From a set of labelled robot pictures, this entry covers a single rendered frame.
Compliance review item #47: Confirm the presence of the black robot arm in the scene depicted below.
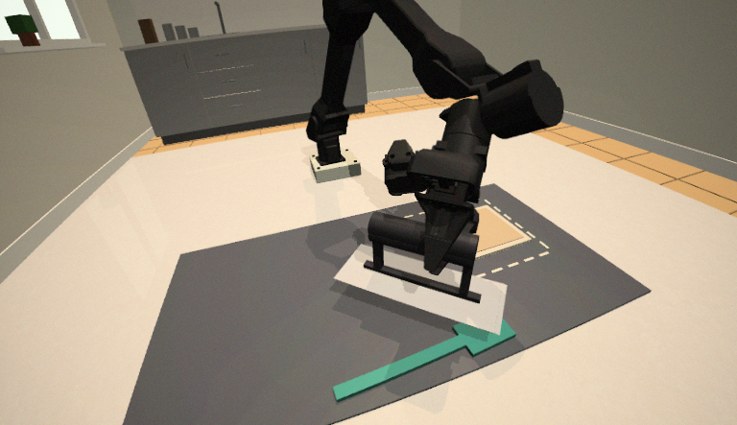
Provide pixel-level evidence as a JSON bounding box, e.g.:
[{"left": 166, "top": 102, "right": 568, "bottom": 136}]
[{"left": 306, "top": 0, "right": 564, "bottom": 196}]

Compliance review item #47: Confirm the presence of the green flat paddle shape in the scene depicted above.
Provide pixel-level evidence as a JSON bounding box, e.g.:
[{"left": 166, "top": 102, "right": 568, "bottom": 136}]
[{"left": 333, "top": 319, "right": 516, "bottom": 403}]

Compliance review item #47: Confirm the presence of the beige square tile with dark centre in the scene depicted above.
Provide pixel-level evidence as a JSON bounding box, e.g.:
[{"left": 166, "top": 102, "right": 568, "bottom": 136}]
[{"left": 474, "top": 205, "right": 532, "bottom": 260}]

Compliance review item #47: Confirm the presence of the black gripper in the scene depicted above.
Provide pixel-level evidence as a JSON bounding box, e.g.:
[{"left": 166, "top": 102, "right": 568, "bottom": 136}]
[{"left": 406, "top": 133, "right": 489, "bottom": 275}]

